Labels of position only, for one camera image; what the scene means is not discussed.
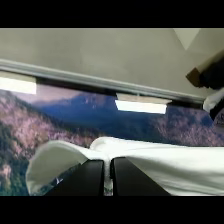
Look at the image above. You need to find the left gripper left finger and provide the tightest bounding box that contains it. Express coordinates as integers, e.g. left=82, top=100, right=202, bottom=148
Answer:
left=44, top=159, right=105, bottom=197

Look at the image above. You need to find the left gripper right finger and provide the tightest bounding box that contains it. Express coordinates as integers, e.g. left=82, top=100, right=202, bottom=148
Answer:
left=110, top=156, right=171, bottom=197

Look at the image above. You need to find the white garment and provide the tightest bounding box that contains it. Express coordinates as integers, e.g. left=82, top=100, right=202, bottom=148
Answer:
left=25, top=136, right=224, bottom=197

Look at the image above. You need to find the heap of clothes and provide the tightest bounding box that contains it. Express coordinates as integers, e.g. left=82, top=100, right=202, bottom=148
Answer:
left=185, top=54, right=224, bottom=122

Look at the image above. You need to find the silver frame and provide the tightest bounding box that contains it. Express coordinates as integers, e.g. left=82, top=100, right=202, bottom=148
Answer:
left=0, top=58, right=206, bottom=105

